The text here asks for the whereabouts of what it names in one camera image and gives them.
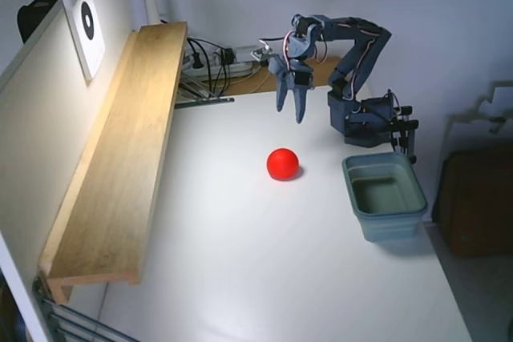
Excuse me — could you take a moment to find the blue-grey gripper finger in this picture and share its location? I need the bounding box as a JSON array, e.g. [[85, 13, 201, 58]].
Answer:
[[274, 71, 292, 114], [293, 82, 310, 125]]

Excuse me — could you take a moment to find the blue-grey gripper body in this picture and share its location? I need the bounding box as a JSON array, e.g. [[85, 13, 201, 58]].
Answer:
[[269, 32, 316, 91]]

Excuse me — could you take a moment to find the red ball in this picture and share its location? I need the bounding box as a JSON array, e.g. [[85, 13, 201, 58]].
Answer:
[[266, 147, 300, 182]]

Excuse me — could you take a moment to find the grey plastic container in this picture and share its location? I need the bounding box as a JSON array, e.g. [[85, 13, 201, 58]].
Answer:
[[341, 152, 429, 243]]

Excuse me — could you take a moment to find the wooden ledge board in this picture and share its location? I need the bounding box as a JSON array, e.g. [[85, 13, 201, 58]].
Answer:
[[224, 57, 341, 97]]

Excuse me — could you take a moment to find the white power strip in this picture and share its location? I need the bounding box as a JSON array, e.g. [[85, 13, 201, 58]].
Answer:
[[182, 47, 257, 78]]

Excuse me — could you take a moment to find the black table clamp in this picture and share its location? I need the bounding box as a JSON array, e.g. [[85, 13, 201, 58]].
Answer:
[[386, 105, 420, 165]]

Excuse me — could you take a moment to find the long wooden shelf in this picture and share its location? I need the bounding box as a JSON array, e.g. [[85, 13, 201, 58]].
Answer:
[[38, 21, 189, 305]]

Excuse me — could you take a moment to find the white box with black circle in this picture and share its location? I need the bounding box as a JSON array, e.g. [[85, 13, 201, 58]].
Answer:
[[62, 0, 107, 86]]

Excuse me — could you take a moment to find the brown cabinet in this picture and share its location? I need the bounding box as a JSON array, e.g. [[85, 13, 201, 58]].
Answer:
[[434, 149, 513, 257]]

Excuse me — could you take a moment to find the white cable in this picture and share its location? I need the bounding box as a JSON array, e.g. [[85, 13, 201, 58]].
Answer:
[[250, 62, 273, 94]]

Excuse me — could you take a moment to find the small wrist camera board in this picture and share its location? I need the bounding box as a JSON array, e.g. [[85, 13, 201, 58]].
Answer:
[[250, 38, 278, 66]]

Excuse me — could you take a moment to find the metal shelf bracket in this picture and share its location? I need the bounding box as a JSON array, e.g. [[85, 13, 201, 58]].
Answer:
[[174, 81, 236, 110]]

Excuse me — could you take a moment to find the grey metal frame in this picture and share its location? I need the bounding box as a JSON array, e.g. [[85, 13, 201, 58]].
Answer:
[[31, 277, 141, 342]]

